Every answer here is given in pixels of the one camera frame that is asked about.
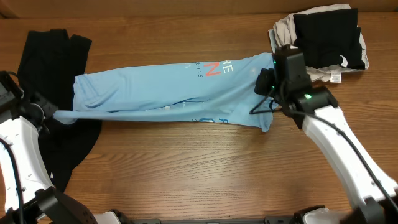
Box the light blue t-shirt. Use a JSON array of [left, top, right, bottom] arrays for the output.
[[54, 53, 274, 132]]

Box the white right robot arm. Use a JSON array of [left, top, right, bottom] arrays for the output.
[[254, 68, 397, 223]]

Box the grey folded garment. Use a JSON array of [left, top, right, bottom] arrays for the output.
[[268, 29, 279, 53]]

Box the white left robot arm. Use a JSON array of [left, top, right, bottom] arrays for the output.
[[1, 89, 121, 224]]

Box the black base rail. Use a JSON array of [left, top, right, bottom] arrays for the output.
[[130, 215, 297, 224]]

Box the black folded garment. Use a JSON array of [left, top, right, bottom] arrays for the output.
[[293, 9, 365, 70]]

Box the beige folded garment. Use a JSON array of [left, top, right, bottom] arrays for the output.
[[273, 4, 369, 83]]

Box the black garment on left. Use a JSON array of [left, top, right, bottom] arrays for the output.
[[17, 29, 102, 192]]

